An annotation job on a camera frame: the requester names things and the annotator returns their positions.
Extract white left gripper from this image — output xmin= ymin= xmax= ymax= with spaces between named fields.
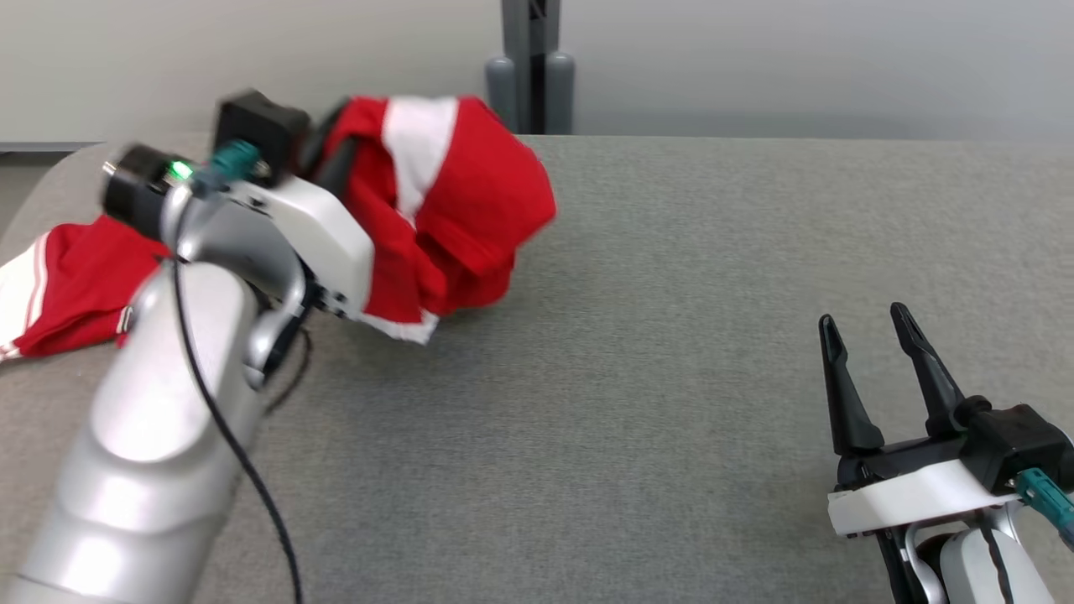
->
xmin=220 ymin=99 xmax=374 ymax=320

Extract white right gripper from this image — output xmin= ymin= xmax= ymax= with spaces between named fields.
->
xmin=818 ymin=302 xmax=1020 ymax=538

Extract red shorts with white stripe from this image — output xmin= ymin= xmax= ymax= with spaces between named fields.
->
xmin=323 ymin=95 xmax=557 ymax=345

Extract red jersey with white sleeves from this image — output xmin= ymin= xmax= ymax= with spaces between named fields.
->
xmin=0 ymin=216 xmax=169 ymax=362

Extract teal left cable connector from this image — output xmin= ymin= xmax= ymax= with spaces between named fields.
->
xmin=197 ymin=140 xmax=261 ymax=190

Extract teal cable connector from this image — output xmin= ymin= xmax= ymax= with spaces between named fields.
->
xmin=1015 ymin=468 xmax=1074 ymax=546
xmin=197 ymin=140 xmax=261 ymax=190

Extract grey cylinder post foot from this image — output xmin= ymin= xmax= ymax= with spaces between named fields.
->
xmin=545 ymin=50 xmax=576 ymax=135
xmin=484 ymin=55 xmax=517 ymax=133

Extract teal right cable connector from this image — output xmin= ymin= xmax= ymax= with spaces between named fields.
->
xmin=1015 ymin=468 xmax=1074 ymax=546

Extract grey metal post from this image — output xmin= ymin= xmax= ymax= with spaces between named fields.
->
xmin=501 ymin=0 xmax=561 ymax=135

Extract thin black left gripper cable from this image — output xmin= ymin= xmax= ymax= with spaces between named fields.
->
xmin=264 ymin=323 xmax=313 ymax=416

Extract black left camera cable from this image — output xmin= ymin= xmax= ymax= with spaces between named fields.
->
xmin=168 ymin=252 xmax=305 ymax=604

